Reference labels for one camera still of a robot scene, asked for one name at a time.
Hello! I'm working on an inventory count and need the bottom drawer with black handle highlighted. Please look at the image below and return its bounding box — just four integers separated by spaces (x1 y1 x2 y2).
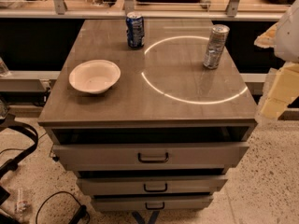
91 193 213 212

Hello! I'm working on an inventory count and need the white paper bowl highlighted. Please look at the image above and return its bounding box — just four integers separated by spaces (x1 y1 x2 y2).
69 60 121 94

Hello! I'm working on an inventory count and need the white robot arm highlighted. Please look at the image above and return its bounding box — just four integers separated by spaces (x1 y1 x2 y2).
254 0 299 119

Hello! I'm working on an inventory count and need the silver redbull can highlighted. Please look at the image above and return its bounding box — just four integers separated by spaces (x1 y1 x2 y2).
203 24 230 69

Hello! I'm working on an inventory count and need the drawer with black handle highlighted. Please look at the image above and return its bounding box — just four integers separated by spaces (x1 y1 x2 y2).
91 193 213 212
77 175 227 196
53 142 249 171

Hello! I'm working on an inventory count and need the black chair base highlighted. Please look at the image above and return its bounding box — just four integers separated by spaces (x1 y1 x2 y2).
0 112 39 179

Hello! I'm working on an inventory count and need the grey drawer cabinet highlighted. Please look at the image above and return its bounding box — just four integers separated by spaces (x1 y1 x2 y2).
37 18 259 213

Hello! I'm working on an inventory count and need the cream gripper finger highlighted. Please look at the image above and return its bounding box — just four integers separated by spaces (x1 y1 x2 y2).
261 63 299 119
254 23 278 49

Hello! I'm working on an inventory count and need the clear plastic bottle on floor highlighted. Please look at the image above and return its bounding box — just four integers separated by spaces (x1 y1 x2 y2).
15 188 27 216

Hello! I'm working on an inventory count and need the black cable on floor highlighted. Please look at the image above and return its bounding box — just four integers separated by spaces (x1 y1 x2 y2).
35 190 91 224

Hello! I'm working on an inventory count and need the middle drawer with black handle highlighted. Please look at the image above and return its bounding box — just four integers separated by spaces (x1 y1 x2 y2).
77 175 227 196

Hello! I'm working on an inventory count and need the blue pepsi can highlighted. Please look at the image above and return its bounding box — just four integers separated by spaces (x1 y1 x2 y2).
126 12 145 49

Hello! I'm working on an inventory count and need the top drawer with black handle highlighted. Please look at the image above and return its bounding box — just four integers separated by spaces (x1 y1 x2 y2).
53 142 249 171

